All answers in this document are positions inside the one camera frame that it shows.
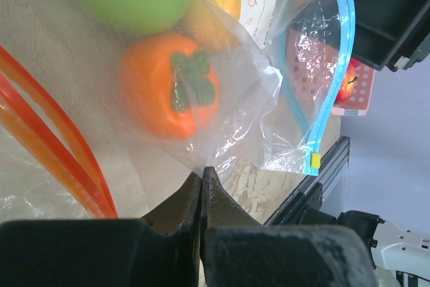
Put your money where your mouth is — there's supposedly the zip bag of mixed fruit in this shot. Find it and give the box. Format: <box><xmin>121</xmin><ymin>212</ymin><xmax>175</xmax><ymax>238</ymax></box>
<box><xmin>60</xmin><ymin>0</ymin><xmax>355</xmax><ymax>175</ymax></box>

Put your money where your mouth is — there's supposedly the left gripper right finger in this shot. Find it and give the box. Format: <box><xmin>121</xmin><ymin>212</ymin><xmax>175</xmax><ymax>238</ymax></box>
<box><xmin>200</xmin><ymin>167</ymin><xmax>378</xmax><ymax>286</ymax></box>

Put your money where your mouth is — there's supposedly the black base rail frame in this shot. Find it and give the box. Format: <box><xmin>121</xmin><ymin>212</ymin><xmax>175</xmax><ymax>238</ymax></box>
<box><xmin>264</xmin><ymin>136</ymin><xmax>351</xmax><ymax>226</ymax></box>

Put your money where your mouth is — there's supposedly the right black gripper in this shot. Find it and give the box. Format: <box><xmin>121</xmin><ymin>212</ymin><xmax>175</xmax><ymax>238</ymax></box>
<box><xmin>352</xmin><ymin>0</ymin><xmax>429</xmax><ymax>72</ymax></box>

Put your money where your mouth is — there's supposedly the pink perforated plastic basket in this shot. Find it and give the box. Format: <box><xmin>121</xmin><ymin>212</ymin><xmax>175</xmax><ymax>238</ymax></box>
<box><xmin>286</xmin><ymin>0</ymin><xmax>366</xmax><ymax>120</ymax></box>

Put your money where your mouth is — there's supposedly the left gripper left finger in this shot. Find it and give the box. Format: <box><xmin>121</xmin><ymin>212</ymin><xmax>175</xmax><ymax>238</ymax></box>
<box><xmin>1</xmin><ymin>173</ymin><xmax>202</xmax><ymax>286</ymax></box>

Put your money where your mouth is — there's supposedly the zip bag of red apples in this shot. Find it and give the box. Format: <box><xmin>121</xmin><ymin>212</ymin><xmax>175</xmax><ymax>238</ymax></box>
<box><xmin>1</xmin><ymin>48</ymin><xmax>118</xmax><ymax>218</ymax></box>

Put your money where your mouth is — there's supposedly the red yellow fake apple four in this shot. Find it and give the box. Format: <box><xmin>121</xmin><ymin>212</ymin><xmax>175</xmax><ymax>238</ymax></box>
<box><xmin>335</xmin><ymin>65</ymin><xmax>357</xmax><ymax>104</ymax></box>

